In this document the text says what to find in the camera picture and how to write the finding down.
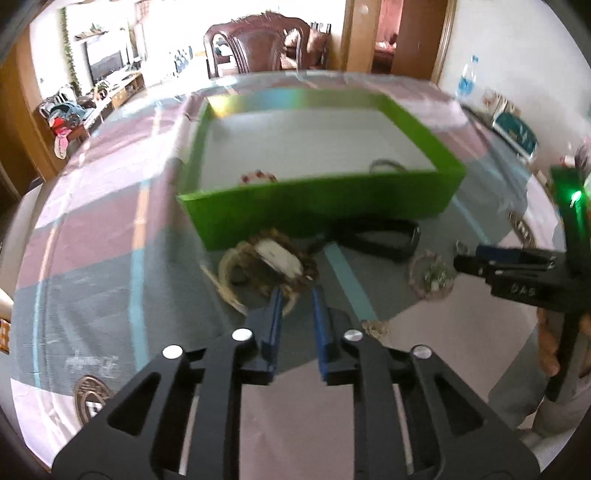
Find person's right hand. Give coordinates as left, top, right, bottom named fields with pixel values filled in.
left=536, top=308, right=562, bottom=377

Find brown bead bracelet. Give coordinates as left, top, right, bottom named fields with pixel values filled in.
left=217, top=228, right=321, bottom=315

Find pile of clothes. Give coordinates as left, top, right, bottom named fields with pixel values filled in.
left=39, top=90, right=100, bottom=160

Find pink floral bracelet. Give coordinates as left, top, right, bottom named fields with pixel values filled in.
left=409, top=249, right=459, bottom=303

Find person's right forearm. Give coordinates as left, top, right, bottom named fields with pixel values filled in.
left=489, top=318, right=588, bottom=457

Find green vine garland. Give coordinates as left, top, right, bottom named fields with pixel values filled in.
left=61, top=8, right=82, bottom=93

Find clear water bottle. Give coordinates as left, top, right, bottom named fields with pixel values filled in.
left=455, top=55, right=481, bottom=100

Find teal box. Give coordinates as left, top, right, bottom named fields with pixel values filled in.
left=492, top=111, right=542, bottom=161

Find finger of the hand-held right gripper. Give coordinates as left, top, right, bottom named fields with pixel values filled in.
left=475, top=246, right=568, bottom=268
left=453, top=255, right=578, bottom=309

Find green cardboard box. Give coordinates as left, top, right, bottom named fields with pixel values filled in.
left=177, top=88, right=467, bottom=252

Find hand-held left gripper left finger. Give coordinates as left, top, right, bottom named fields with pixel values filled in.
left=52, top=286, right=287, bottom=480

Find carved wooden chair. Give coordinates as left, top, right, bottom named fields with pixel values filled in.
left=204, top=14, right=311, bottom=79

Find white watch cream strap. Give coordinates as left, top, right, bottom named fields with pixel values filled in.
left=202, top=239, right=304, bottom=315

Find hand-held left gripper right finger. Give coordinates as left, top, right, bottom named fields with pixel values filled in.
left=310, top=285, right=541, bottom=480

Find dark bangle bracelet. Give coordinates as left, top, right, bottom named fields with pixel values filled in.
left=369, top=159, right=408, bottom=174

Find flat television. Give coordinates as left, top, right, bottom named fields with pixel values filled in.
left=85, top=48, right=125, bottom=82

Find striped printed tablecloth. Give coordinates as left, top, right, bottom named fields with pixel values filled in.
left=9, top=69, right=570, bottom=472

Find black wristwatch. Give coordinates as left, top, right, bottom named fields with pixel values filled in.
left=330, top=220, right=422, bottom=263

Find wooden television cabinet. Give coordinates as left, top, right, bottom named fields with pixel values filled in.
left=92, top=71, right=147, bottom=110

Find wooden door frame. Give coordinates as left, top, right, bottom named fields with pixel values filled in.
left=342, top=0, right=458, bottom=80

